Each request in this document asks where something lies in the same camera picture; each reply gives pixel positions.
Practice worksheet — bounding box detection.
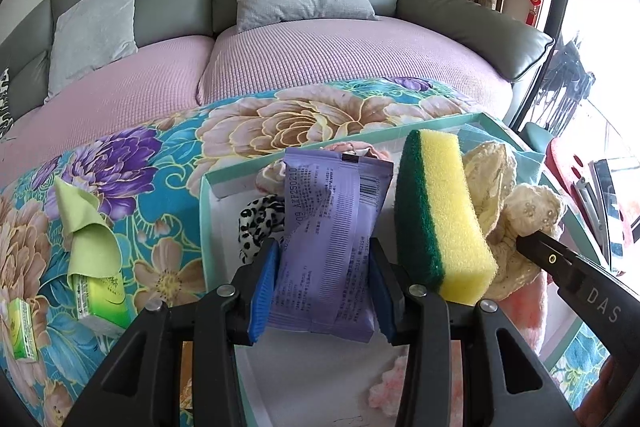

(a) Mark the yellow green scrub sponge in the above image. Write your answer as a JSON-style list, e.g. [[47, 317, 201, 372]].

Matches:
[[394, 129, 498, 307]]

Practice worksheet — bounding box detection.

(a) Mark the green tissue pack with barcode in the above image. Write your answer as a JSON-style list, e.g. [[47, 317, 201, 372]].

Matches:
[[72, 272, 132, 338]]

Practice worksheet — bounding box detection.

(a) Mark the purple wet wipes packet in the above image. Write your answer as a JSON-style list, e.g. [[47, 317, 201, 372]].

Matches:
[[269, 148, 394, 343]]

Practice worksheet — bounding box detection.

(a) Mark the small green tissue pack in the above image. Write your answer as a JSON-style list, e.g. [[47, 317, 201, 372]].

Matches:
[[8, 298, 38, 363]]

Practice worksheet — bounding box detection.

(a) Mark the cream lace cloth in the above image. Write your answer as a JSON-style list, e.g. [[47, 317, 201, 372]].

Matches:
[[462, 141, 566, 301]]

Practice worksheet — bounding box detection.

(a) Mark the light green microfiber cloth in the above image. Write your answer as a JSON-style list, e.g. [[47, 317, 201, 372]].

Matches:
[[53, 176, 122, 284]]

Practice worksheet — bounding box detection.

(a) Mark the person's right hand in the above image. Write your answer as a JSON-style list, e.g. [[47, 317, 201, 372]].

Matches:
[[575, 358, 616, 427]]

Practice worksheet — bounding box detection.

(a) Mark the pink fluffy towel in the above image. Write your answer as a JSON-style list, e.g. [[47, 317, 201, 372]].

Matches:
[[368, 272, 548, 418]]

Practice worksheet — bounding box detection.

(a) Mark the black white leopard scrunchie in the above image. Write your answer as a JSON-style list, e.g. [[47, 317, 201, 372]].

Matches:
[[238, 194, 285, 265]]

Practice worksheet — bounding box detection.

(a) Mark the floral teal blanket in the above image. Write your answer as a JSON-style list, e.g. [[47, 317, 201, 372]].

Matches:
[[0, 76, 612, 427]]

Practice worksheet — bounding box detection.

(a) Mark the pink fluffy scrunchie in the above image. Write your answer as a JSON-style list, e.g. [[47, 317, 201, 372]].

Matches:
[[255, 141, 392, 196]]

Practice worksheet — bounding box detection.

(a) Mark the black white patterned cushion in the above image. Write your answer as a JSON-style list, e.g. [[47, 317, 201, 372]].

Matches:
[[0, 68, 13, 138]]

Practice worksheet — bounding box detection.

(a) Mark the pink sofa seat cover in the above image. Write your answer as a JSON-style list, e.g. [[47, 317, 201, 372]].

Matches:
[[1, 17, 512, 185]]

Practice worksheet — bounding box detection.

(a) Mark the grey left cushion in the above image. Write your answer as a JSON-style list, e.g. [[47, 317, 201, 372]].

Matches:
[[47, 0, 138, 100]]

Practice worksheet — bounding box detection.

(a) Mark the grey sofa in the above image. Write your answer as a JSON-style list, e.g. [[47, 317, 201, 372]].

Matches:
[[1, 0, 552, 119]]

